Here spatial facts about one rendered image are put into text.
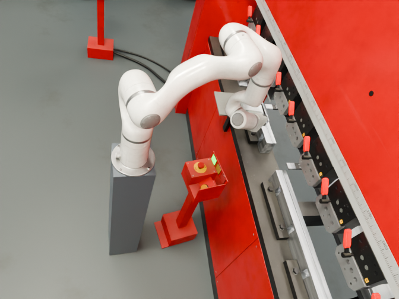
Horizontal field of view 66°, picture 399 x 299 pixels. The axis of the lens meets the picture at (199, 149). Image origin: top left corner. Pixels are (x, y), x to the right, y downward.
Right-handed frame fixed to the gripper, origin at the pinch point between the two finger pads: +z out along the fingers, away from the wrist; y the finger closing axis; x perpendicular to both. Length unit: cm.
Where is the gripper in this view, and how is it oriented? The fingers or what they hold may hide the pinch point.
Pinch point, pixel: (262, 123)
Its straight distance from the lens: 171.4
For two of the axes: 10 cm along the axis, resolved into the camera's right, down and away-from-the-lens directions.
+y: 5.9, -7.0, -4.0
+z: 5.4, -0.3, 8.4
